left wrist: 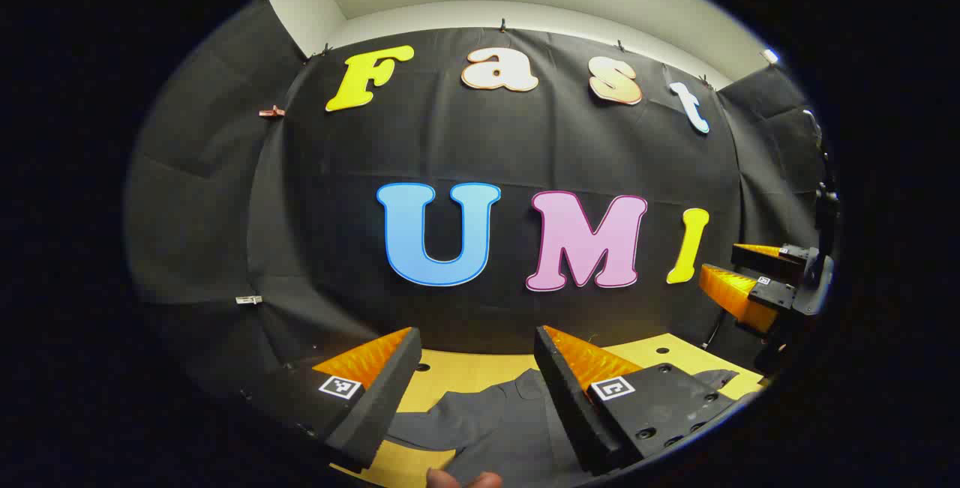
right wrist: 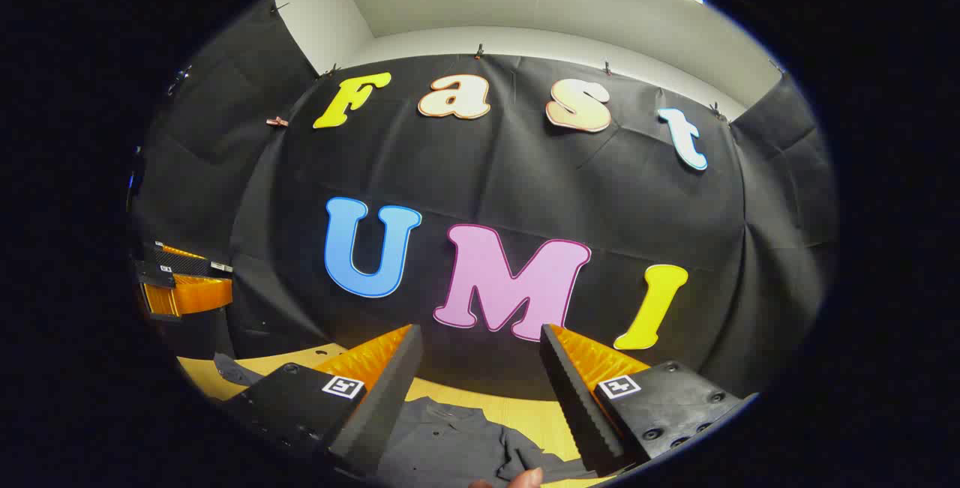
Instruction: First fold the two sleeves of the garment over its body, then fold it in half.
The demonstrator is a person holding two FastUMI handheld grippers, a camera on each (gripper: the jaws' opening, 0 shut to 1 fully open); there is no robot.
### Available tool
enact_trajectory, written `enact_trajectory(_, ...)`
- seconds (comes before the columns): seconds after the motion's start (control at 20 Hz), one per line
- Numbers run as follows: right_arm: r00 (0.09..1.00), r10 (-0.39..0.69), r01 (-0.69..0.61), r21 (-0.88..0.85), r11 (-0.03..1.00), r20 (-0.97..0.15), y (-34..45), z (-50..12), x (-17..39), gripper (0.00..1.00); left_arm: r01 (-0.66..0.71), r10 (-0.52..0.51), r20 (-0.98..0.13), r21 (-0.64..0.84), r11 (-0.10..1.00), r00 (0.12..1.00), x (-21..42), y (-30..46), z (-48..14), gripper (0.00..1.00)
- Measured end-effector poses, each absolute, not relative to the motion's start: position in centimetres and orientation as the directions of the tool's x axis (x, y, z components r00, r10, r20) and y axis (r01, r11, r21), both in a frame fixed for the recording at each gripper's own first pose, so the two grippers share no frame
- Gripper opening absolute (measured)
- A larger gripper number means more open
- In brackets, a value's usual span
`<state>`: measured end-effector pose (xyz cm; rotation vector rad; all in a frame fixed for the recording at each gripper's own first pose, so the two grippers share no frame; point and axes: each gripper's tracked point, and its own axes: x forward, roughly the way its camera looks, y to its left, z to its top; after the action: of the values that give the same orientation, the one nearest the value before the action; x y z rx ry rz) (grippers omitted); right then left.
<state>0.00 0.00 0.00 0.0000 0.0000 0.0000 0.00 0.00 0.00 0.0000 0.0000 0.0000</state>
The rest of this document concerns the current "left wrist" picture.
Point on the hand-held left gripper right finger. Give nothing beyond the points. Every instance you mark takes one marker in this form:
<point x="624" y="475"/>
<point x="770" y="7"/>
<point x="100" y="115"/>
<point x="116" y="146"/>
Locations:
<point x="570" y="413"/>

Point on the small copper clip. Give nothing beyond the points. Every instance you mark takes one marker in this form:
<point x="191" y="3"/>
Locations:
<point x="271" y="111"/>

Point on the black backdrop cloth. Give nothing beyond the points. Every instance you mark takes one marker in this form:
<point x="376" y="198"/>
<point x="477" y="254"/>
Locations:
<point x="450" y="143"/>

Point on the grey collared shirt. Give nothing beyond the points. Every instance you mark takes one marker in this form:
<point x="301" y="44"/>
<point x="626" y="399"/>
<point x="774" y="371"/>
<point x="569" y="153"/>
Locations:
<point x="495" y="428"/>

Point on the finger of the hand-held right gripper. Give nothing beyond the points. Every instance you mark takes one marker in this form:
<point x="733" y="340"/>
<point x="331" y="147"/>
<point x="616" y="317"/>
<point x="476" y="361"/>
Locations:
<point x="772" y="294"/>
<point x="791" y="263"/>

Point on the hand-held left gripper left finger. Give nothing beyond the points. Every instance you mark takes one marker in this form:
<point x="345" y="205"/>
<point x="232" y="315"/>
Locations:
<point x="382" y="405"/>

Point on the small white clip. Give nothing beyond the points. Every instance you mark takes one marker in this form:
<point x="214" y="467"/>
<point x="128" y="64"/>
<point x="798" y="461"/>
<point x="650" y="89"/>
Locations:
<point x="248" y="299"/>

